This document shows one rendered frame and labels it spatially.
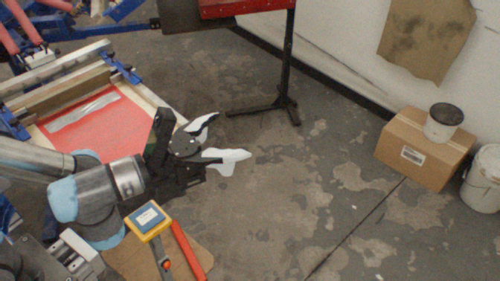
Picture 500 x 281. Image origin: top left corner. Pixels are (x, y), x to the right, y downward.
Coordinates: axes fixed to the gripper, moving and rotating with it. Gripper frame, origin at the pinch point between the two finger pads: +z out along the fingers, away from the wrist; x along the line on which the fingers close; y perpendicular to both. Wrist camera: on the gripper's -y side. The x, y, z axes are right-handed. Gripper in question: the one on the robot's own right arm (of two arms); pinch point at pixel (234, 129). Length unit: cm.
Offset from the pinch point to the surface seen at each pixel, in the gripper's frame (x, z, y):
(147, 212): -49, -18, 65
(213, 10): -153, 57, 40
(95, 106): -117, -22, 56
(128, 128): -96, -13, 60
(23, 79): -140, -48, 45
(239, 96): -206, 90, 141
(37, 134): -110, -49, 58
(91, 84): -124, -20, 49
